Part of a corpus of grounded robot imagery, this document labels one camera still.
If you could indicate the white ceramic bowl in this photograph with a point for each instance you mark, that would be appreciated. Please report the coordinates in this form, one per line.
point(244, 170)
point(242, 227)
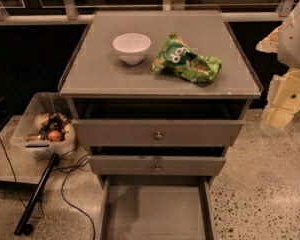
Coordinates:
point(132, 48)

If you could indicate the red apple in bin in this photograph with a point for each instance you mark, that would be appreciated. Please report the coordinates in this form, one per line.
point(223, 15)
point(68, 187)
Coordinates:
point(54, 136)

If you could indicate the grey drawer cabinet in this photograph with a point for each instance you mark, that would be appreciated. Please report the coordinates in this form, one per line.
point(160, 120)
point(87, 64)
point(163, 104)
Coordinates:
point(158, 93)

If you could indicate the clear plastic storage bin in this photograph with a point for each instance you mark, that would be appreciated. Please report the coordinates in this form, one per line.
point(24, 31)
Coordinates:
point(45, 112)

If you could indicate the black metal stand leg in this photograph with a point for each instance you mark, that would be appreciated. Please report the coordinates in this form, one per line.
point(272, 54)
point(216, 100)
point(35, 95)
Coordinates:
point(23, 226)

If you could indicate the white railing frame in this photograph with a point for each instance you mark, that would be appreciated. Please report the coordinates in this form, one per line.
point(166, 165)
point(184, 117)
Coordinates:
point(70, 4)

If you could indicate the grey bottom drawer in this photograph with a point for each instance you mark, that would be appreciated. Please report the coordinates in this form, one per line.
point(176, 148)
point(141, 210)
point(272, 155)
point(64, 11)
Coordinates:
point(156, 208)

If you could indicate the grey middle drawer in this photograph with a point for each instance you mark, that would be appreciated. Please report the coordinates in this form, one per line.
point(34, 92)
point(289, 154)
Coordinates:
point(156, 165)

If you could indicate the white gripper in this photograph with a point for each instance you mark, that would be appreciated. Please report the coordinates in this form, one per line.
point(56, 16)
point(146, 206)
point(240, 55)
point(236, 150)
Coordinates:
point(295, 44)

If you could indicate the grey drawer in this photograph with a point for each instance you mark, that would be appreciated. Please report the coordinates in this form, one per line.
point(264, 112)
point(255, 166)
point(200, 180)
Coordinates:
point(156, 165)
point(156, 208)
point(157, 133)

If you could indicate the green rice chip bag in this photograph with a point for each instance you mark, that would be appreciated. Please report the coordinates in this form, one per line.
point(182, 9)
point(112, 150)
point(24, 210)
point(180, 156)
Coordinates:
point(177, 57)

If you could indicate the grey top drawer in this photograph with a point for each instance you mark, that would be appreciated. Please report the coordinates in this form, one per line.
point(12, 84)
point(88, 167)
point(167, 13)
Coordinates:
point(157, 133)

